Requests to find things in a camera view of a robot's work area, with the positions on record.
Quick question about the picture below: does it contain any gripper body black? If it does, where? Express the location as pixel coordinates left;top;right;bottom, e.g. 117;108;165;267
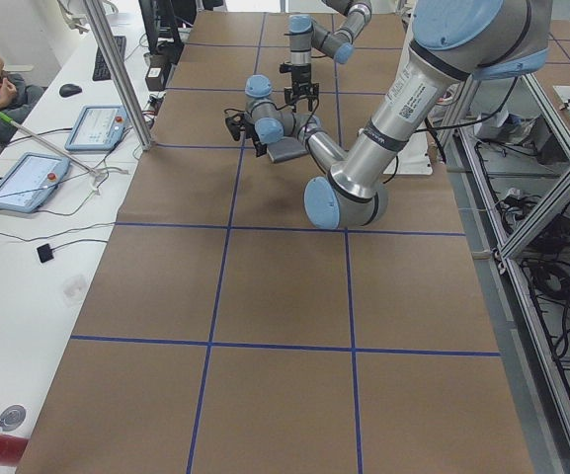
249;130;268;157
284;64;319;105

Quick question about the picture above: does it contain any pink and grey towel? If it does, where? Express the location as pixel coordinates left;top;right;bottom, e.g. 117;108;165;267
267;137;308;164

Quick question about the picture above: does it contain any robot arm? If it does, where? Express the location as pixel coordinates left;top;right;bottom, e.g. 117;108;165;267
280;1;372;112
226;1;552;229

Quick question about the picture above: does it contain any small black box white label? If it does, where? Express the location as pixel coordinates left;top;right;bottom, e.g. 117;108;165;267
145;54;175;92

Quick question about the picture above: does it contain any black monitor stand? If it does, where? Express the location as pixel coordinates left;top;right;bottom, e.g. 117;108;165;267
138;0;184;65

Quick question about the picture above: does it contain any far teach pendant tablet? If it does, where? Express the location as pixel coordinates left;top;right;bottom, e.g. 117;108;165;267
65;105;129;153

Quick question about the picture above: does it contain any teach pendant tablet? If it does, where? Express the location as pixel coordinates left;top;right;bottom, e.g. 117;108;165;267
65;105;129;153
0;152;71;213

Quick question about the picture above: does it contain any reacher grabber stick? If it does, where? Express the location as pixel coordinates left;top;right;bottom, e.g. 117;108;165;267
0;112;129;193

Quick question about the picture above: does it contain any black keyboard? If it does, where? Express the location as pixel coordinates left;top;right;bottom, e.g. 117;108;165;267
91;35;127;82

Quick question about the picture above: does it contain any black computer mouse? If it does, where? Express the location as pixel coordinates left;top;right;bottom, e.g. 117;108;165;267
58;83;82;98

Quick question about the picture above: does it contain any near teach pendant tablet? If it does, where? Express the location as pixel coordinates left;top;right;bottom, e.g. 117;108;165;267
0;152;71;213

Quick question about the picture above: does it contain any small black square device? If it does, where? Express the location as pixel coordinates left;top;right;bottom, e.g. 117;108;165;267
37;243;54;264

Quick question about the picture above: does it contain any round grey metal disc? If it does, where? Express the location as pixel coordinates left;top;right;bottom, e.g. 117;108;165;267
0;404;27;433

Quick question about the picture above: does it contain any aluminium frame post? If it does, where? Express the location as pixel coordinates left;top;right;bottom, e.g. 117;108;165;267
82;0;153;151

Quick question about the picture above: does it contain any aluminium frame rack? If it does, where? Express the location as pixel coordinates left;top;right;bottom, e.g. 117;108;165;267
438;62;570;473

